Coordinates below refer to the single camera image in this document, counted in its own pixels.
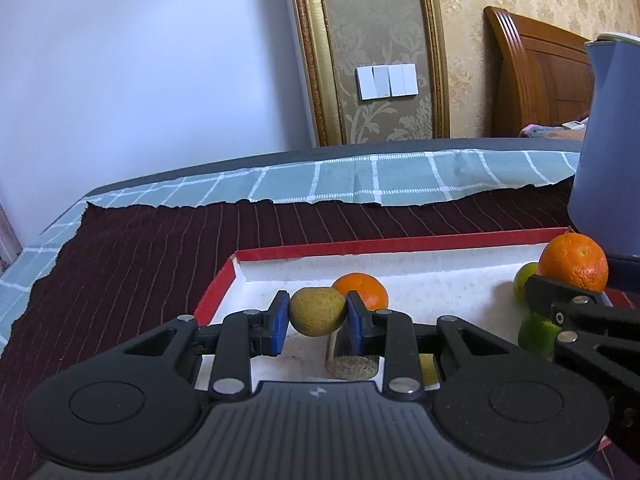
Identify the pink bed blanket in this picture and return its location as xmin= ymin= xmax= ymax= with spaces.
xmin=519 ymin=122 xmax=588 ymax=140

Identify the smooth orange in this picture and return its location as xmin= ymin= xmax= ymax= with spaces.
xmin=331 ymin=272 xmax=389 ymax=312

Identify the blue electric kettle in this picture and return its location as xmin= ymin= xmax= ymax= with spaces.
xmin=567 ymin=32 xmax=640 ymax=263

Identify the dark maroon striped cloth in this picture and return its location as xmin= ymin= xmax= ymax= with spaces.
xmin=0 ymin=182 xmax=640 ymax=480

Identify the gold wall frame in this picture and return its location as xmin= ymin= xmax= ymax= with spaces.
xmin=285 ymin=0 xmax=451 ymax=147

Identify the white wall switch panel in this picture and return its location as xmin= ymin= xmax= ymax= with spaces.
xmin=355 ymin=63 xmax=420 ymax=101

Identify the yellow fruit piece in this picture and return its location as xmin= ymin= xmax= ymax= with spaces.
xmin=419 ymin=354 xmax=441 ymax=386

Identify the teal plaid cloth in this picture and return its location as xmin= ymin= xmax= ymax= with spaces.
xmin=0 ymin=150 xmax=581 ymax=356

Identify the brown kiwi fruit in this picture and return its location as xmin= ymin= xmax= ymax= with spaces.
xmin=288 ymin=286 xmax=347 ymax=337

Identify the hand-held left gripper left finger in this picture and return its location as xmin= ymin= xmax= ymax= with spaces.
xmin=112 ymin=290 xmax=292 ymax=402

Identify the yellow-green lime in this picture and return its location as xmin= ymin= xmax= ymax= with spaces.
xmin=512 ymin=261 xmax=541 ymax=308

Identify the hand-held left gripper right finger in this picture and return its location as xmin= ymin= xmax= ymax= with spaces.
xmin=346 ymin=290 xmax=526 ymax=403

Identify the cut green fruit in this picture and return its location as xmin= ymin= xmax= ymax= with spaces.
xmin=518 ymin=311 xmax=562 ymax=357

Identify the rough-skinned orange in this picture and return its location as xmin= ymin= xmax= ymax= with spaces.
xmin=537 ymin=232 xmax=610 ymax=293

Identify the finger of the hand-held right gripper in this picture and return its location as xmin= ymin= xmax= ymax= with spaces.
xmin=524 ymin=274 xmax=602 ymax=325
xmin=599 ymin=289 xmax=640 ymax=333

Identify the red cardboard box tray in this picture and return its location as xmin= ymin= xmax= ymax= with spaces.
xmin=192 ymin=227 xmax=576 ymax=392

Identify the wooden bed headboard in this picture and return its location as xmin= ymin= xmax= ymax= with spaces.
xmin=483 ymin=6 xmax=598 ymax=137

